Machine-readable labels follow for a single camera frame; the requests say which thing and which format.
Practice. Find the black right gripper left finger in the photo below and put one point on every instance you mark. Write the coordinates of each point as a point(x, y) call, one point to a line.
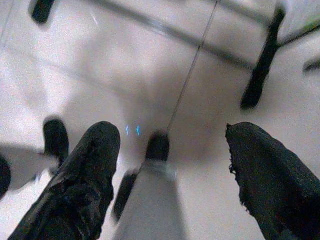
point(80, 180)

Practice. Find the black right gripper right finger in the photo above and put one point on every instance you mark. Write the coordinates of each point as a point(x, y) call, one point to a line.
point(275, 187)

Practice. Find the black clothes rack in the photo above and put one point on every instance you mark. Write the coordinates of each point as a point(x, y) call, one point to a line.
point(262, 65)

